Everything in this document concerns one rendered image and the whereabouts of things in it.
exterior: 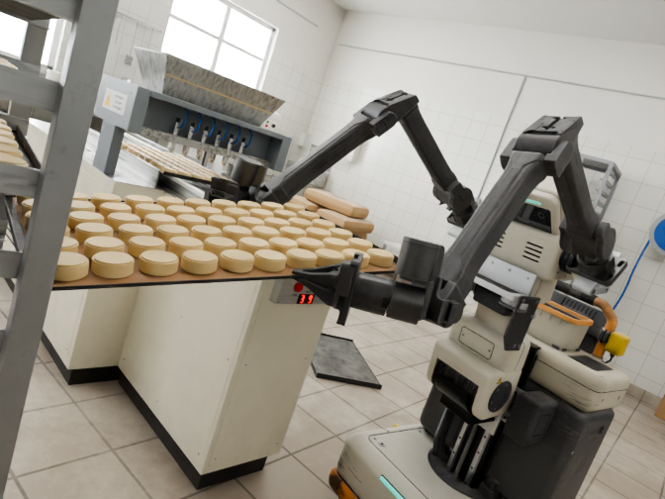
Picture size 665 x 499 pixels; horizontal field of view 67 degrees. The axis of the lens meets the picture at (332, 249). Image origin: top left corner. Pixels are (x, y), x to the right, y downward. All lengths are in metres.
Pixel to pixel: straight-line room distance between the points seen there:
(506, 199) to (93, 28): 0.66
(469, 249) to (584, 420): 0.99
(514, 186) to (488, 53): 5.17
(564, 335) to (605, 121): 3.90
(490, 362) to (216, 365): 0.84
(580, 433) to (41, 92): 1.60
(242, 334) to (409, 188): 4.68
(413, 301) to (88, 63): 0.50
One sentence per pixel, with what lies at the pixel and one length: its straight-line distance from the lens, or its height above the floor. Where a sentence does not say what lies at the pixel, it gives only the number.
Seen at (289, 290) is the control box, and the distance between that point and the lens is 1.52.
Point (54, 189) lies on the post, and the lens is 0.57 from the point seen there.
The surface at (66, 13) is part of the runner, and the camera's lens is 0.58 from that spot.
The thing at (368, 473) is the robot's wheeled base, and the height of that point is 0.22.
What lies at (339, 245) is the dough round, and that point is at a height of 1.03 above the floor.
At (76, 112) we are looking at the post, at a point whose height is 1.14.
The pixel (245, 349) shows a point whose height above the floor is 0.54.
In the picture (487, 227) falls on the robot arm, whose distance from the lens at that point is 0.87.
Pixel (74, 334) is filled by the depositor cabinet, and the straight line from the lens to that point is 2.15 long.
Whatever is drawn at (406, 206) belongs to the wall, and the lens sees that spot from 6.03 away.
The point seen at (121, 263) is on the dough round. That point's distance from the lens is 0.67.
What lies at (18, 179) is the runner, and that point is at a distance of 0.59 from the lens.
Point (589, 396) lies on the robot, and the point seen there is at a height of 0.75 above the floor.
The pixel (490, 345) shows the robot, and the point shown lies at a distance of 1.55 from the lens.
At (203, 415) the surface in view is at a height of 0.26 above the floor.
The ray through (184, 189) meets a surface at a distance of 1.91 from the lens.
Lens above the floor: 1.18
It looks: 10 degrees down
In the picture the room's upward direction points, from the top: 19 degrees clockwise
